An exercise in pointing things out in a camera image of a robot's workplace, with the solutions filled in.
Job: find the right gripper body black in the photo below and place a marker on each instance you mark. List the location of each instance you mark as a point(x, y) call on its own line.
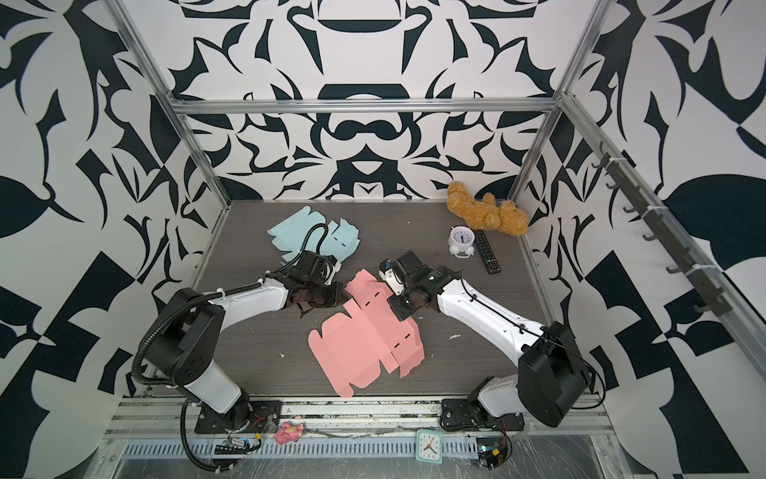
point(403, 303)

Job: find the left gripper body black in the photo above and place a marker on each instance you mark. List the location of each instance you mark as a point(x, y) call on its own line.
point(324, 295)

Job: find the pink paper box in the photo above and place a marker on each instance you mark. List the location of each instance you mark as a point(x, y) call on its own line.
point(353, 347)

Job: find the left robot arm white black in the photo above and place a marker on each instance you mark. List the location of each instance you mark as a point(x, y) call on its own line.
point(178, 350)

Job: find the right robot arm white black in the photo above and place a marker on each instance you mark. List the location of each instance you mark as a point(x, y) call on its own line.
point(551, 372)

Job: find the light blue flat paper box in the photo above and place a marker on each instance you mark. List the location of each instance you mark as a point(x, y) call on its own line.
point(307, 229)

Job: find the white alarm clock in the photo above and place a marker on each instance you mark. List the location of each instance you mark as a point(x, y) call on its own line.
point(461, 242)

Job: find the black remote control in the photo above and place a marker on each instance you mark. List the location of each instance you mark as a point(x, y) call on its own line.
point(486, 253)

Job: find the brown teddy bear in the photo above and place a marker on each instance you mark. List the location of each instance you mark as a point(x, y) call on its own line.
point(487, 214)

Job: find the pink small toy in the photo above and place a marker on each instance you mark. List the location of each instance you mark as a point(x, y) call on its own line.
point(289, 432)

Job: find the teal square clock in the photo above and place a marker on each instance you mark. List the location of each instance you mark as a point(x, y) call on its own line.
point(428, 447)

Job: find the small circuit board left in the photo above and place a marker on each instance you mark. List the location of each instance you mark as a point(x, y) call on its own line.
point(238, 446)

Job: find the small circuit board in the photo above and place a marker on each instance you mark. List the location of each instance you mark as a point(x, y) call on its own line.
point(494, 452)
point(238, 446)

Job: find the small circuit board right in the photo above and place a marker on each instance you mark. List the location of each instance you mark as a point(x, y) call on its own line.
point(494, 452)

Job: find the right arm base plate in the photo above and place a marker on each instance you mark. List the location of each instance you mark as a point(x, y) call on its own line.
point(463, 415)

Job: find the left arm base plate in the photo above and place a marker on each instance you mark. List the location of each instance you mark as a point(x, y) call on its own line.
point(260, 416)

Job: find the black wall hook rack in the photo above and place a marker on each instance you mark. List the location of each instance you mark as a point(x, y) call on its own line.
point(687, 259)

